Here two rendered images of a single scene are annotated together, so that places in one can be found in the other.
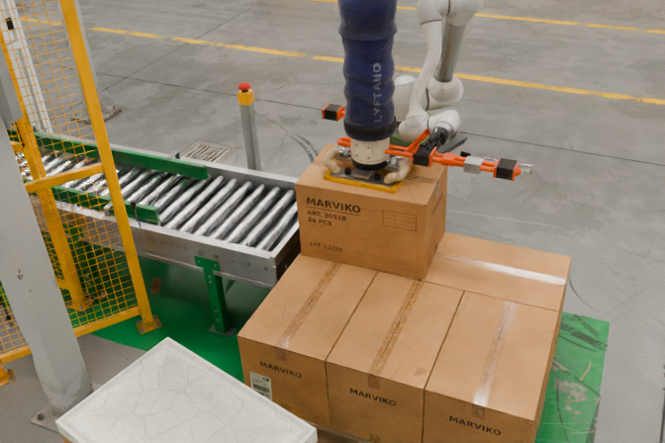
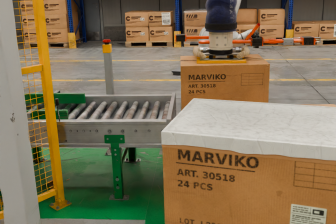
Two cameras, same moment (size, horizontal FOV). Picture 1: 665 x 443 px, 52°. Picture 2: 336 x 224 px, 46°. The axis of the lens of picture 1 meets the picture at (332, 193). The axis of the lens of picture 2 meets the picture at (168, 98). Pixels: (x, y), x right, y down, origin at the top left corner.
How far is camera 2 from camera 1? 160 cm
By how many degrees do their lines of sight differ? 25
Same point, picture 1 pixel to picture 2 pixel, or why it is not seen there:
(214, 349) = (120, 208)
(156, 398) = (226, 114)
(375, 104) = (230, 6)
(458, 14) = not seen: outside the picture
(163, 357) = (204, 103)
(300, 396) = not seen: hidden behind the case
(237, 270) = (139, 138)
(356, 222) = (223, 87)
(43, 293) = (23, 140)
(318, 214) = (196, 86)
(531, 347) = not seen: outside the picture
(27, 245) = (17, 94)
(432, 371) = not seen: hidden behind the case
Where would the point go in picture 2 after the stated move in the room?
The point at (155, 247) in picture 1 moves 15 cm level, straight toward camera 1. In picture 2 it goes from (70, 136) to (81, 142)
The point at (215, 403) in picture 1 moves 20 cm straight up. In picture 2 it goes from (271, 110) to (274, 55)
